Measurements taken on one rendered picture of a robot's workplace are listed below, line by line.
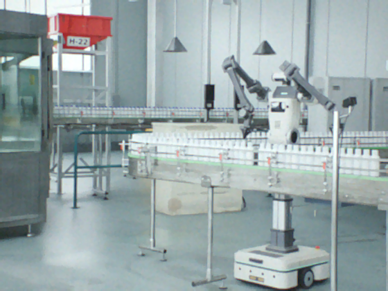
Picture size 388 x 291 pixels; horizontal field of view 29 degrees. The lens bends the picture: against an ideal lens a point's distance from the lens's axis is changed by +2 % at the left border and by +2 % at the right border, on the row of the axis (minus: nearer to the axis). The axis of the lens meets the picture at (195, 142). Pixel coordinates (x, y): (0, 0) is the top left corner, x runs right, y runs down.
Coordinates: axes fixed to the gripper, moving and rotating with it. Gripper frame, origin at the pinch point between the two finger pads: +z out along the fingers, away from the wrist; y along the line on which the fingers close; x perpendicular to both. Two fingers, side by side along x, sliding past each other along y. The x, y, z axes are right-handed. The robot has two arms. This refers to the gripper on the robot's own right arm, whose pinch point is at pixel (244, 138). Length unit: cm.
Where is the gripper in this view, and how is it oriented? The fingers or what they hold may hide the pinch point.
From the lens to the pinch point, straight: 571.0
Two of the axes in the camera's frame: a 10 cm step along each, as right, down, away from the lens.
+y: 7.2, 0.5, -6.9
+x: 6.4, 3.2, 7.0
